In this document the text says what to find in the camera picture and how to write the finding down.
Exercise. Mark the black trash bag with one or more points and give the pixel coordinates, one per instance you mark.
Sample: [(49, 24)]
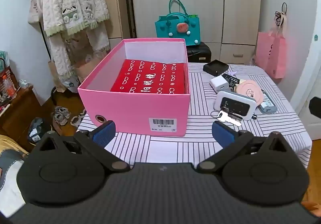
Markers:
[(39, 129)]

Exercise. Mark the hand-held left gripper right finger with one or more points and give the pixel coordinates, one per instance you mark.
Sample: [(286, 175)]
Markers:
[(222, 132)]

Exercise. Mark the white charger plug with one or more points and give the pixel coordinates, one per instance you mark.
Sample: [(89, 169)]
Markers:
[(218, 83)]

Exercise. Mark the plain brown paper bag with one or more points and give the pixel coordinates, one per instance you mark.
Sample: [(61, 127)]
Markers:
[(54, 75)]

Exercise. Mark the wooden cabinet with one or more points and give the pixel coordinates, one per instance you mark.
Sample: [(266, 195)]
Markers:
[(20, 113)]

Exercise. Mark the orange bottle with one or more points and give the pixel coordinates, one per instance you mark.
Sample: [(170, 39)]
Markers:
[(9, 88)]

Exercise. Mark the white pocket wifi router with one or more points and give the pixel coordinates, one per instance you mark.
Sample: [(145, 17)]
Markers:
[(238, 103)]

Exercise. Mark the striped white tablecloth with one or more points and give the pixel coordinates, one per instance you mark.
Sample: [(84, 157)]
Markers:
[(275, 126)]

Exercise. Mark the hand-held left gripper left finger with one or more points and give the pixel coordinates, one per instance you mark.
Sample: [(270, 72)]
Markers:
[(104, 131)]

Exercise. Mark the black clothes rack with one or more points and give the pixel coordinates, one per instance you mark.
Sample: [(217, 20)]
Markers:
[(47, 45)]

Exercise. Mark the pink rounded case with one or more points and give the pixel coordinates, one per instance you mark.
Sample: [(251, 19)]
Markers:
[(249, 89)]

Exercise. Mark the white plastic bag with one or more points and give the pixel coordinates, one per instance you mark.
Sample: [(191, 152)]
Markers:
[(70, 86)]

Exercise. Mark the black square box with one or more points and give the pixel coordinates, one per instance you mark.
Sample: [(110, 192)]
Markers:
[(215, 67)]

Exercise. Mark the black suitcase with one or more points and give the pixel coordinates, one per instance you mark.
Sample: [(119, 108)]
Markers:
[(198, 52)]

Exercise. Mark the black folded stand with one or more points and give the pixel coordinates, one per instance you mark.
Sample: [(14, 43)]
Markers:
[(130, 0)]

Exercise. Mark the grey sneaker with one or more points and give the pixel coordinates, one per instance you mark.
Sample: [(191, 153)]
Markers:
[(59, 119), (64, 113)]

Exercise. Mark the red basket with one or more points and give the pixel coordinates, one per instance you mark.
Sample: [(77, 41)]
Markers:
[(6, 73)]

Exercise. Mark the grey-blue labelled pocket router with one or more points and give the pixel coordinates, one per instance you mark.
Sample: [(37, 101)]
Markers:
[(267, 106)]

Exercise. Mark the grey white-trimmed cushion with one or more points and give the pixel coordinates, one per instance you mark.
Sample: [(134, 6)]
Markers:
[(7, 166)]

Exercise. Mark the yellow striped blanket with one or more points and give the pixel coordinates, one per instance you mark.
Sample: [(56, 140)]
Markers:
[(7, 143)]

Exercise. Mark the pink shopping bag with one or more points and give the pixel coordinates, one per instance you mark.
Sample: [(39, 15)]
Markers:
[(273, 53)]

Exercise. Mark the black charger block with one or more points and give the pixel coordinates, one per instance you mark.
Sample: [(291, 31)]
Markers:
[(230, 79)]

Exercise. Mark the pink cardboard box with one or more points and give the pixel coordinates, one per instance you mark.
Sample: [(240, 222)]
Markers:
[(130, 108)]

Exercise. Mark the teal felt handbag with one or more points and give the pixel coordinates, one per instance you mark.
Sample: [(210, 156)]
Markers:
[(175, 30)]

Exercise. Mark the bunch of silver keys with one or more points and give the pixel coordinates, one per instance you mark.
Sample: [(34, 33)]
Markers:
[(225, 116)]

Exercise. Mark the beige drawer cabinet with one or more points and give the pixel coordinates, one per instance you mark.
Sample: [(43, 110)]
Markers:
[(114, 0)]

